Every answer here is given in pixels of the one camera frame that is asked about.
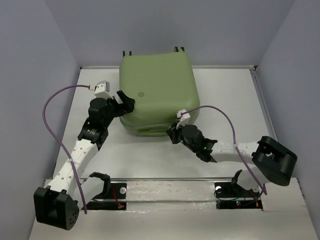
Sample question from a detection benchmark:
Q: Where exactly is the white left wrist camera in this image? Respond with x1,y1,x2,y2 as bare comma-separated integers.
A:
94,81,113,100

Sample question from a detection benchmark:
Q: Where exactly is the green hard-shell suitcase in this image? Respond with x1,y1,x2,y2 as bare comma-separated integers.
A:
119,47,200,137

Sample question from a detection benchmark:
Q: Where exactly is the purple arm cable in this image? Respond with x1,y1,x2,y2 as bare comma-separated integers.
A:
42,84,97,215
182,104,268,197

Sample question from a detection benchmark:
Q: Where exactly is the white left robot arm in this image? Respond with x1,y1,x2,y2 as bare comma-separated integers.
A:
33,90,135,230

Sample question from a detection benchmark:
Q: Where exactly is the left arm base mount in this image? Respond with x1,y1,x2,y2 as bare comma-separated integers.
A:
86,182,127,211

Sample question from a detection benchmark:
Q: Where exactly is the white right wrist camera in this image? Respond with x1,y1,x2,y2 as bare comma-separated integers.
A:
175,109,191,129

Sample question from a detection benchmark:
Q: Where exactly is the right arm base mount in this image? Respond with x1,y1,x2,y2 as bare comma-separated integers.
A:
213,181,263,210

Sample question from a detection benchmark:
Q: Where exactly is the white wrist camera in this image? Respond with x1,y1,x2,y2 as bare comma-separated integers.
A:
175,109,191,129
94,81,113,100

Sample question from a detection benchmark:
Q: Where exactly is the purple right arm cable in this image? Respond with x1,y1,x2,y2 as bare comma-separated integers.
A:
182,104,268,197

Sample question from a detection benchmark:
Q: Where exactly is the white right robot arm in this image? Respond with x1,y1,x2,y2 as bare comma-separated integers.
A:
166,124,298,196

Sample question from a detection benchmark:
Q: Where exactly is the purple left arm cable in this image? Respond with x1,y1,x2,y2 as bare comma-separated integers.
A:
42,84,97,215

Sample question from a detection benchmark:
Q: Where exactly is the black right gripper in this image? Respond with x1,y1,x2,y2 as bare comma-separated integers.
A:
166,120,198,153

